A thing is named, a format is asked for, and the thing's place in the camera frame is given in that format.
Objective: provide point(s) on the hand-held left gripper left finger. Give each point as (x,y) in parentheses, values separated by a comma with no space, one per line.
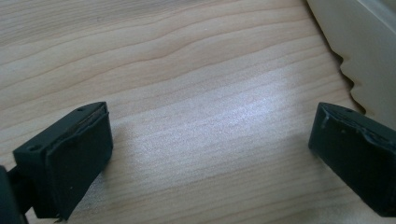
(71,161)

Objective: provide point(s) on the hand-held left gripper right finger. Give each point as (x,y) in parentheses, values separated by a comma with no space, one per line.
(355,155)

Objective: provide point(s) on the cream clog shoe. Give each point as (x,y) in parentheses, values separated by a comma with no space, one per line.
(367,46)

